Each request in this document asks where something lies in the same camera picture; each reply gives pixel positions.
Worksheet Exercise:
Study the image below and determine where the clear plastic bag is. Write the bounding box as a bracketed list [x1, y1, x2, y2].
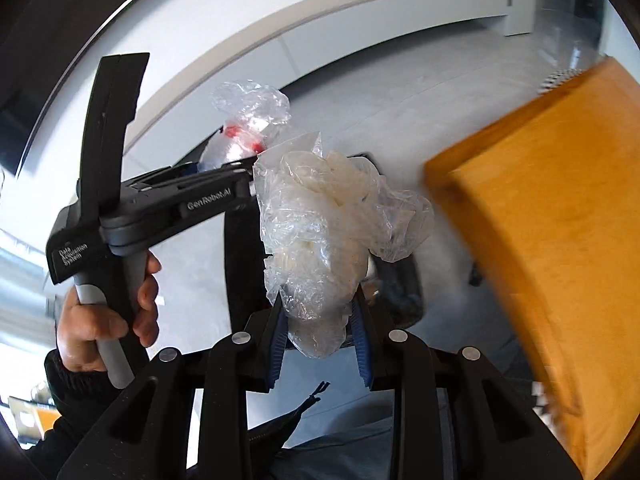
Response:
[254, 133, 435, 359]

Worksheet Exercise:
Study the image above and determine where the plastic bag with red print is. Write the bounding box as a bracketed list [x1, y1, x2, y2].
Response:
[198, 79, 291, 171]

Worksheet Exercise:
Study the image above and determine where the black sleeve left forearm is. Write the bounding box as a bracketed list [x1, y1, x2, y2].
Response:
[25, 349, 122, 479]

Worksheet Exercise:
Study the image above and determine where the person left hand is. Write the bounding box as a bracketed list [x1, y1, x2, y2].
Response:
[56, 252, 162, 373]

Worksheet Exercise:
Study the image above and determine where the white sideboard cabinet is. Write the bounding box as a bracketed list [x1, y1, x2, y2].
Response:
[124, 0, 536, 166]

